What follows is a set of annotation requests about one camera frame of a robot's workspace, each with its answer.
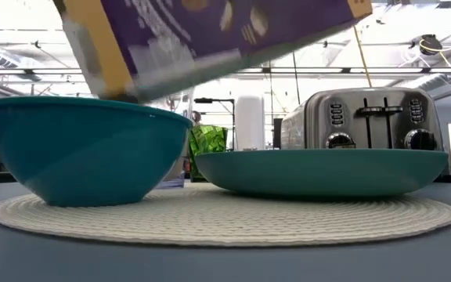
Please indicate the purple cereal box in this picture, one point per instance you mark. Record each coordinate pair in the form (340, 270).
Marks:
(194, 35)

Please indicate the green round plate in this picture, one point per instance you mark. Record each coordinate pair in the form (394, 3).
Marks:
(319, 172)

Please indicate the silver four-slot toaster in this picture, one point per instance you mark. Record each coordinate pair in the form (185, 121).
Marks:
(366, 117)

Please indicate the white round woven placemat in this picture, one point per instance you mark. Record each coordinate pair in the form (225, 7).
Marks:
(217, 223)

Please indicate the teal plastic bowl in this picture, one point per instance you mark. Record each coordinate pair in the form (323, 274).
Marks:
(84, 156)

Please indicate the white round column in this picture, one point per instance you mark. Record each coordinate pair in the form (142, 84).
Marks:
(249, 121)

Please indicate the clear drinking glass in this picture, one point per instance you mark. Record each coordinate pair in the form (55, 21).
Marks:
(178, 176)

